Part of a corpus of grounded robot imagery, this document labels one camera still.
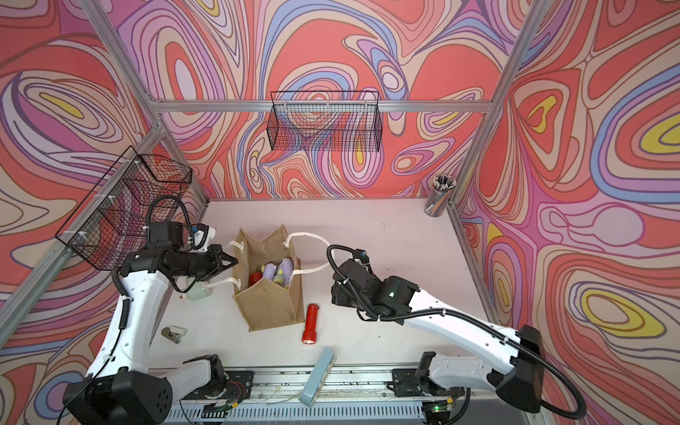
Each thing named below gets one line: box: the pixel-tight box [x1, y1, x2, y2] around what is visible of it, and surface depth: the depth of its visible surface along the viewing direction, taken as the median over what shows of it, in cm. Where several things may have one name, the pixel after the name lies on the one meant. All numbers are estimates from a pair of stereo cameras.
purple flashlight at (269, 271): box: [262, 262, 278, 282], surface depth 87 cm
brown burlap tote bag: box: [232, 224, 305, 333], surface depth 82 cm
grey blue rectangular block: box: [298, 347, 338, 408], surface depth 75 cm
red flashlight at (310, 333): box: [301, 303, 320, 345], surface depth 84 cm
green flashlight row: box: [272, 265, 285, 287], surface depth 86 cm
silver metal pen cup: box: [424, 174, 457, 218], surface depth 107 cm
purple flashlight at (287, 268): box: [281, 257, 294, 286], surface depth 87 cm
